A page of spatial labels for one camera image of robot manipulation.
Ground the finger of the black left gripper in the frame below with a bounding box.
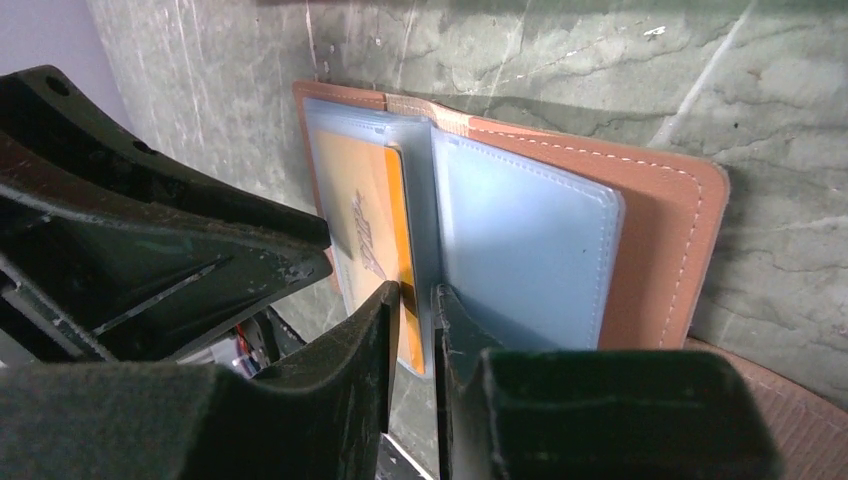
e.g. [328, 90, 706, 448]
[1, 65, 330, 249]
[0, 132, 334, 364]

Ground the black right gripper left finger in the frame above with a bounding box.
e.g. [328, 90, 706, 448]
[1, 281, 400, 479]

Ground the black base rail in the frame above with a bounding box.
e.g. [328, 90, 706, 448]
[182, 302, 415, 479]

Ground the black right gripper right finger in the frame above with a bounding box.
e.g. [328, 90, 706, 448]
[431, 285, 783, 479]

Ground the tan leather card holder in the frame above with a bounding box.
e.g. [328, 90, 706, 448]
[292, 80, 848, 480]

